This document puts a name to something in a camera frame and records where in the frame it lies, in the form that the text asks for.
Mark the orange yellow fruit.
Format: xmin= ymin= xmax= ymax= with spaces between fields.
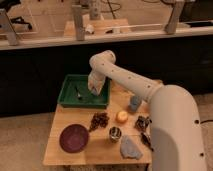
xmin=116 ymin=111 xmax=128 ymax=123

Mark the wooden rail fixture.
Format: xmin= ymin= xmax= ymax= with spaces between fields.
xmin=0 ymin=0 xmax=213 ymax=50

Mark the small metal spoon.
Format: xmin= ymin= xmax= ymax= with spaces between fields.
xmin=75 ymin=86 xmax=82 ymax=100

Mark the metal binder clip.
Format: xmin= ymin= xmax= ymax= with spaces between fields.
xmin=135 ymin=116 xmax=150 ymax=132

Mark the small metal cup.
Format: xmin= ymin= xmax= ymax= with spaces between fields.
xmin=109 ymin=127 xmax=122 ymax=142

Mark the purple bowl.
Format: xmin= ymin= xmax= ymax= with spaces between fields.
xmin=59 ymin=124 xmax=89 ymax=153

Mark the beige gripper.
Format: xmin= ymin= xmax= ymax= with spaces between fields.
xmin=88 ymin=70 xmax=106 ymax=95

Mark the grey blue cup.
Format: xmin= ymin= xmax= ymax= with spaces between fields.
xmin=129 ymin=96 xmax=142 ymax=112

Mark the black floor cable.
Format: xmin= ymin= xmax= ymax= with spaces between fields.
xmin=199 ymin=118 xmax=213 ymax=126

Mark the bunch of dark grapes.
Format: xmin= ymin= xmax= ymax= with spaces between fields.
xmin=89 ymin=112 xmax=109 ymax=131

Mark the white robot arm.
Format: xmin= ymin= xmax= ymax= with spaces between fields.
xmin=88 ymin=50 xmax=207 ymax=171

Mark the grey blue cloth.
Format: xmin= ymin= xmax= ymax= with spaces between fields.
xmin=120 ymin=135 xmax=142 ymax=160

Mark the green plastic tray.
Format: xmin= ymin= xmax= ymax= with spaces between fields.
xmin=57 ymin=74 xmax=110 ymax=109

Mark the grey blue sponge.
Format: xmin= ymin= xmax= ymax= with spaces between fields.
xmin=94 ymin=89 xmax=99 ymax=96

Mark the black handled tool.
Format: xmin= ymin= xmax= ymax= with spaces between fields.
xmin=141 ymin=133 xmax=153 ymax=151

